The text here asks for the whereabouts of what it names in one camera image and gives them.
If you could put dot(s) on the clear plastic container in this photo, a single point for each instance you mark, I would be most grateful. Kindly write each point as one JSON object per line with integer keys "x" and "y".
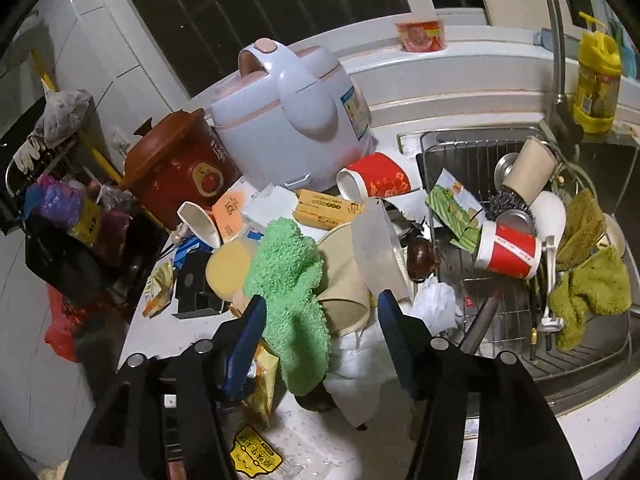
{"x": 375, "y": 245}

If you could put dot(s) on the green fuzzy cloth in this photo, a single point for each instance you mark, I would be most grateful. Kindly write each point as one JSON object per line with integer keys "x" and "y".
{"x": 290, "y": 285}

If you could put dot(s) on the black box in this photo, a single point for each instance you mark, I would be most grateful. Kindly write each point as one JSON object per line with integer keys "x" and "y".
{"x": 195, "y": 285}

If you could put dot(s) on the metal storage rack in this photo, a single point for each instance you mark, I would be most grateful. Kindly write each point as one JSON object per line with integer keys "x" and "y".
{"x": 30, "y": 180}

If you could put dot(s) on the red plastic bag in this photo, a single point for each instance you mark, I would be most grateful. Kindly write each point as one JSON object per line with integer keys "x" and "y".
{"x": 62, "y": 325}

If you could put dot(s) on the beige paper cup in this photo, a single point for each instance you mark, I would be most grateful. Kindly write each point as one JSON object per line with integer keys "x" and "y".
{"x": 530, "y": 170}

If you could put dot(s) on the white rubber gloves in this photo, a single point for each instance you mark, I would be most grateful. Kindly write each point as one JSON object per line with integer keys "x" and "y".
{"x": 27, "y": 152}

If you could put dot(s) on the yellow dish soap bottle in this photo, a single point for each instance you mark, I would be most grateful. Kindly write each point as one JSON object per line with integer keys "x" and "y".
{"x": 597, "y": 80}

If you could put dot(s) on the yellow rectangular box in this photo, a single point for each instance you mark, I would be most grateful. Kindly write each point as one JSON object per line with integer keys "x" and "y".
{"x": 327, "y": 207}

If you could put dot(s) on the yellow gas pipe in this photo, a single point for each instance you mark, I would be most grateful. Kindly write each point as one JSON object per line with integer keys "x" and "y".
{"x": 75, "y": 120}

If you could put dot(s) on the barred window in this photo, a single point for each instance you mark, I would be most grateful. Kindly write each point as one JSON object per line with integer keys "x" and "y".
{"x": 260, "y": 5}

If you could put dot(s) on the large black plastic bag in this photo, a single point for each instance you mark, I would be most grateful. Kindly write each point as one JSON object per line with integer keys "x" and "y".
{"x": 60, "y": 260}

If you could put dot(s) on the white paper napkin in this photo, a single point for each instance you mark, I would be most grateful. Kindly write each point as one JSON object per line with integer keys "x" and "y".
{"x": 270, "y": 205}

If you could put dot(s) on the white plastic ladle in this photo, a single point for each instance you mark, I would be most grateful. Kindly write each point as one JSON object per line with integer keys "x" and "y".
{"x": 547, "y": 220}

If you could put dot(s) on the brown round object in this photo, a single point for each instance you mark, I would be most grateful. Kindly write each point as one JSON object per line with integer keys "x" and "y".
{"x": 421, "y": 260}

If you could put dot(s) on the blue white packet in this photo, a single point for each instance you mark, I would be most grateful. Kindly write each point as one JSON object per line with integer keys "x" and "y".
{"x": 186, "y": 252}

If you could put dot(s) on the brown clay slow cooker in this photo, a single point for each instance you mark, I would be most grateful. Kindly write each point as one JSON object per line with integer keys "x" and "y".
{"x": 175, "y": 170}

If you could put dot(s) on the white rice cooker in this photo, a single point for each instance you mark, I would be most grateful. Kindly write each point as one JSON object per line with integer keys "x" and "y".
{"x": 290, "y": 115}

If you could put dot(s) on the white plastic bag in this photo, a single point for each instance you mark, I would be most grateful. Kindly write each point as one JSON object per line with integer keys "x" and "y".
{"x": 357, "y": 380}

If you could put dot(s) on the steel wool scrubber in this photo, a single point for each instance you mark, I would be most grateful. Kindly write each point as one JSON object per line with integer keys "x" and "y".
{"x": 507, "y": 202}

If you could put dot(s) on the clear wrapper black yellow label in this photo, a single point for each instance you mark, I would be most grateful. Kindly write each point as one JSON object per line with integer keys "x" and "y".
{"x": 255, "y": 455}

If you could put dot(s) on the beige paper bowl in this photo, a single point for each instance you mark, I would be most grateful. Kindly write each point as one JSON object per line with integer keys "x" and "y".
{"x": 345, "y": 280}

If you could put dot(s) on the purple plastic bag bundle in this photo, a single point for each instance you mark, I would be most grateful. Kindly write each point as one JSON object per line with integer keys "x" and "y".
{"x": 57, "y": 202}

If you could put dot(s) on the yellow sponge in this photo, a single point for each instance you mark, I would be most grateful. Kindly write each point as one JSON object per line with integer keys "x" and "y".
{"x": 230, "y": 267}

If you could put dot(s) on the red paper cup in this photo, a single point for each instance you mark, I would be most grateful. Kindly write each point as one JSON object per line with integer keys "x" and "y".
{"x": 380, "y": 177}
{"x": 507, "y": 252}

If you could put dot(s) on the green printed carton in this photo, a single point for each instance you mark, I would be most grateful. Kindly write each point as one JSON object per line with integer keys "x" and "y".
{"x": 452, "y": 210}

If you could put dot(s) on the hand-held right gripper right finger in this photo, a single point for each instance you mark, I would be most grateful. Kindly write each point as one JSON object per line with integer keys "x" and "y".
{"x": 400, "y": 340}

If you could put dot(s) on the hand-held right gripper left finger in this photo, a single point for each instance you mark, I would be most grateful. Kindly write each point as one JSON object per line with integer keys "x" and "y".
{"x": 245, "y": 350}

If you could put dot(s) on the yellow noodle snack packet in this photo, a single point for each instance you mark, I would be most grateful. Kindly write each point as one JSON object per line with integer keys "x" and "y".
{"x": 262, "y": 385}

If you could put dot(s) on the steel sink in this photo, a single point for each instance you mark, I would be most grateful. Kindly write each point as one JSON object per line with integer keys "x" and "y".
{"x": 590, "y": 375}

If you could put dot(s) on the steel faucet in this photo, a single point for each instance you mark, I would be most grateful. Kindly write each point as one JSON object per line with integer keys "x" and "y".
{"x": 557, "y": 60}

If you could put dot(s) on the white crumpled tissue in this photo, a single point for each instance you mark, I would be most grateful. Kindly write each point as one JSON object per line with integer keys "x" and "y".
{"x": 435, "y": 305}

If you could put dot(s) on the olive green rag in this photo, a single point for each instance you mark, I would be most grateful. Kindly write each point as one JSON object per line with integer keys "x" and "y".
{"x": 587, "y": 225}

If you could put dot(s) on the red instant noodle bowl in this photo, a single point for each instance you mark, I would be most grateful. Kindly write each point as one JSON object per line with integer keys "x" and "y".
{"x": 420, "y": 35}

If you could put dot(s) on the light green terry rag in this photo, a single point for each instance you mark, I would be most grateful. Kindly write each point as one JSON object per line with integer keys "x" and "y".
{"x": 590, "y": 290}

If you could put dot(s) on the small yellow crumpled packet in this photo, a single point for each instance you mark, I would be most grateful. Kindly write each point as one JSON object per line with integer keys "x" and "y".
{"x": 159, "y": 290}

